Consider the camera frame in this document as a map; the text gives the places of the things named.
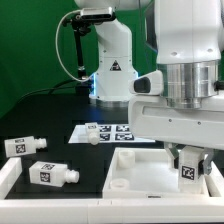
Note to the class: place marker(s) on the white sheet with markers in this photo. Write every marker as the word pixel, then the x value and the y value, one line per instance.
pixel 109 133

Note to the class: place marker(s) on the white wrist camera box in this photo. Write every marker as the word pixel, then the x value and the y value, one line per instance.
pixel 149 84

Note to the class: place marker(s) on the black camera stand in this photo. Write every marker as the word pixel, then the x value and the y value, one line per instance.
pixel 80 29

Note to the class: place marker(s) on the white U-shaped fence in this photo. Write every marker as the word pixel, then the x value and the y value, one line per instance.
pixel 110 210

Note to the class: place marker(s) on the silver camera on stand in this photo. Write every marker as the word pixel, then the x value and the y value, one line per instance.
pixel 96 13

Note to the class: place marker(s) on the white square table top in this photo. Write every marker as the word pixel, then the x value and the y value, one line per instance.
pixel 144 173

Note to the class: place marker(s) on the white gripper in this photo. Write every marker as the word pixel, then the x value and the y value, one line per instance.
pixel 150 117

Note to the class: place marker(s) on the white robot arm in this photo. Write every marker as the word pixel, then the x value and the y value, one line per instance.
pixel 182 101

